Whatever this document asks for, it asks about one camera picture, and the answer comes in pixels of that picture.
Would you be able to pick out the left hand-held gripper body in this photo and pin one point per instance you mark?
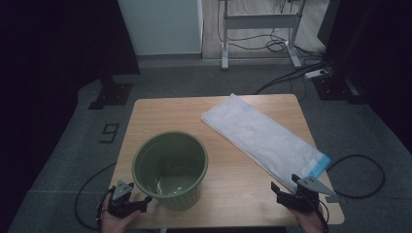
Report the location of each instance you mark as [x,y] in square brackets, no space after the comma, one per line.
[121,204]

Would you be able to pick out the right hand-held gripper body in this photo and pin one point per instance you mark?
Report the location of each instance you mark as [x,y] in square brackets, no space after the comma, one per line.
[302,199]

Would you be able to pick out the green plastic bin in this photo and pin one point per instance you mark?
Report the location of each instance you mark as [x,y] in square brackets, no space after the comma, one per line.
[168,171]

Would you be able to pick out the white plastic bag blue band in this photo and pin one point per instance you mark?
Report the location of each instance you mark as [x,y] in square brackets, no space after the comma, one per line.
[259,136]

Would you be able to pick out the person's left hand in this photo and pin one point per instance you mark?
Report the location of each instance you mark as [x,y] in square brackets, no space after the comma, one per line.
[113,225]

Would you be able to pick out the person's right hand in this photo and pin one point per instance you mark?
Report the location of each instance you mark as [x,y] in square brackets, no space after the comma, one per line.
[311,223]

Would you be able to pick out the black stand base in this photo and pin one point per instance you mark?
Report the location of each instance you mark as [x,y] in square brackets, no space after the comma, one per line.
[111,93]
[333,89]

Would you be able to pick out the white power strip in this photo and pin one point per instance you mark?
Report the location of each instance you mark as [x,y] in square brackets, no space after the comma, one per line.
[315,73]

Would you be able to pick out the black curtain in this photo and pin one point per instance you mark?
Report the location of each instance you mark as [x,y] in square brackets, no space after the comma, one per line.
[48,48]
[372,48]

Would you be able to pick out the white cabinet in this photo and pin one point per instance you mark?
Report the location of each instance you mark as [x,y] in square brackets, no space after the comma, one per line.
[162,26]

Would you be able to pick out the white metal desk frame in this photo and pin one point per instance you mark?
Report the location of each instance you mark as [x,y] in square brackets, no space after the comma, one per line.
[259,22]

